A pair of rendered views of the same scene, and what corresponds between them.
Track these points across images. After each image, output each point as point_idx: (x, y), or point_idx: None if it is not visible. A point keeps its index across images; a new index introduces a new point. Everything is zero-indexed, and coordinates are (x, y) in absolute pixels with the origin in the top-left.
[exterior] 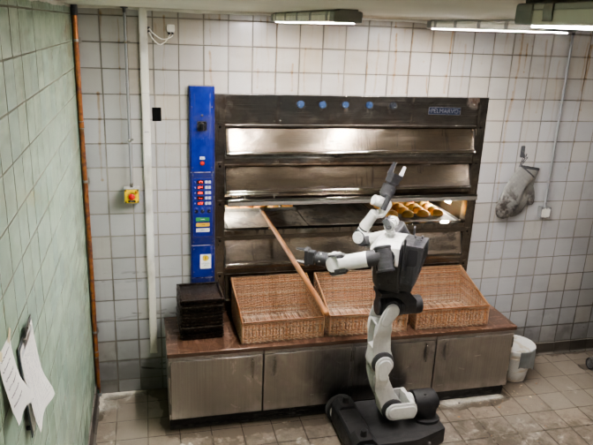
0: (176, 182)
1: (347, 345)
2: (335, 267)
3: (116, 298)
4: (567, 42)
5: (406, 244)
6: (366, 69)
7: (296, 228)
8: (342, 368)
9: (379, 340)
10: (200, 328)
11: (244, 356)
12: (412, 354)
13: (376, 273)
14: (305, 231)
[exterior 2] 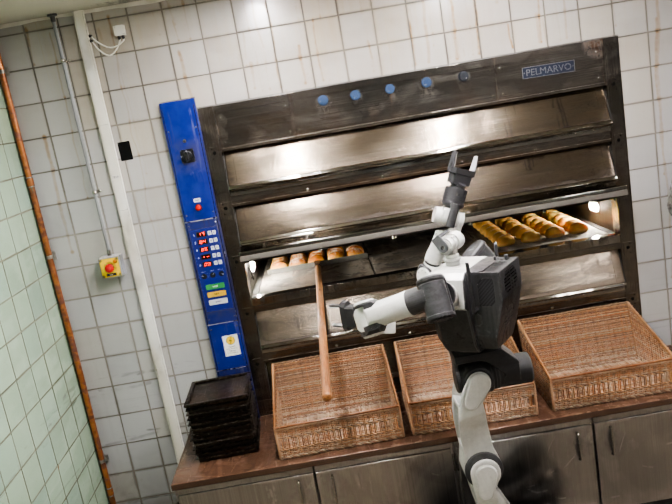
0: (169, 240)
1: (443, 446)
2: (365, 323)
3: (121, 412)
4: None
5: (469, 269)
6: (410, 30)
7: (354, 280)
8: (444, 483)
9: (469, 433)
10: (222, 441)
11: (286, 477)
12: (555, 451)
13: (438, 325)
14: (369, 283)
